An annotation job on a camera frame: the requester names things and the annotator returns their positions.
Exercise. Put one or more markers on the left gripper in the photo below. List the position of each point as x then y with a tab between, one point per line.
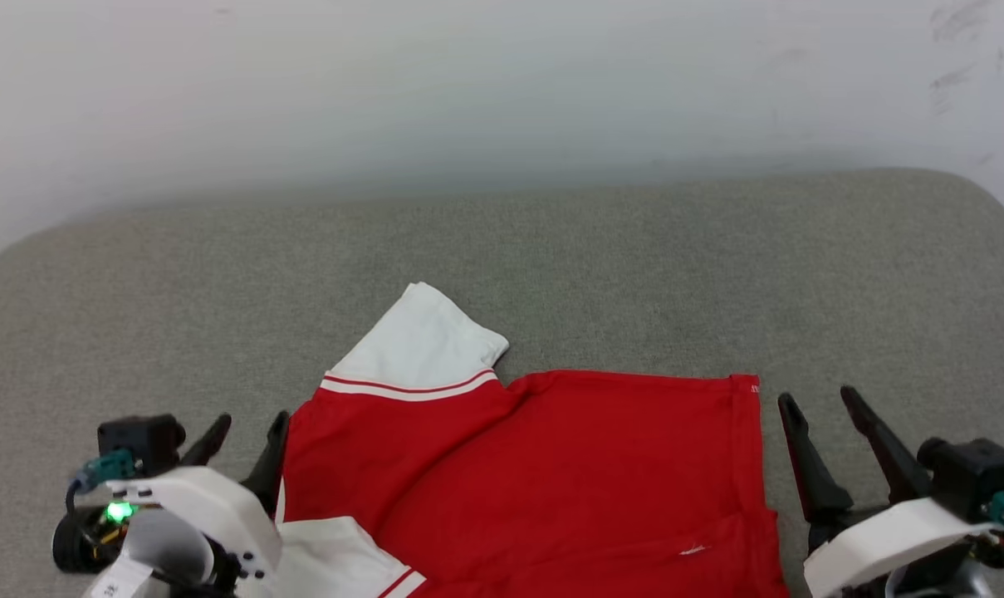
219	507

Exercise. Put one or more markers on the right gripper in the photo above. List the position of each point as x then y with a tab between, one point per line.
875	536

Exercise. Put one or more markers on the red shirt with white sleeves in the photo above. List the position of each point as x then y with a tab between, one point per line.
568	482

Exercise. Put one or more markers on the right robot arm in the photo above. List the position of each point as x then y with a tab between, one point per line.
942	573

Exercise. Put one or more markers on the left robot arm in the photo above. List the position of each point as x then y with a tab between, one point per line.
165	548

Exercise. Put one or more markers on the grey fabric sofa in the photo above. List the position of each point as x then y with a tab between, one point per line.
593	266

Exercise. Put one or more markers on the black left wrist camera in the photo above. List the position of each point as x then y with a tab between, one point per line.
144	440

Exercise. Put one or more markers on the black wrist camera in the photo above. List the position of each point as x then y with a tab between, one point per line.
975	469
144	440

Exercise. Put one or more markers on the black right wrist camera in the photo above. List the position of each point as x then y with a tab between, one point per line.
975	469

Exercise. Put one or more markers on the teal left camera connector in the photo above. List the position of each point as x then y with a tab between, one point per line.
107	467

